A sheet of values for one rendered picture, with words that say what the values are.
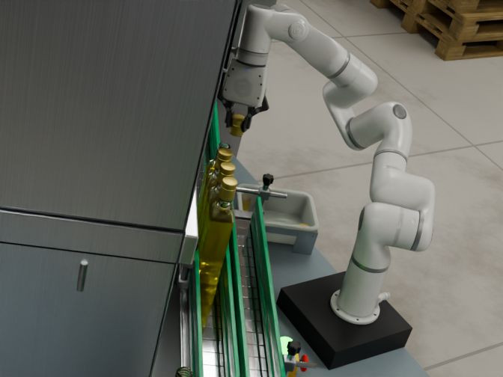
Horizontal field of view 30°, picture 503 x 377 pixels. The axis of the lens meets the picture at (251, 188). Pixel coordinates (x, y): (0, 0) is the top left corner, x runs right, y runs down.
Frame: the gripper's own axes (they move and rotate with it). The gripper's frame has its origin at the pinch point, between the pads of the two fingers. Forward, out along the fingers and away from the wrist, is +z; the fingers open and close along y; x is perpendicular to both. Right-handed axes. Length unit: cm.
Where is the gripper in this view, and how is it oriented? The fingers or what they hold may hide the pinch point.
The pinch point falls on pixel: (238, 121)
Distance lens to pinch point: 230.7
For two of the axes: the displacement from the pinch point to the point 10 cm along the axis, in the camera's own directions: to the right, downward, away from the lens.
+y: 9.5, 2.7, -1.6
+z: -2.0, 9.1, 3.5
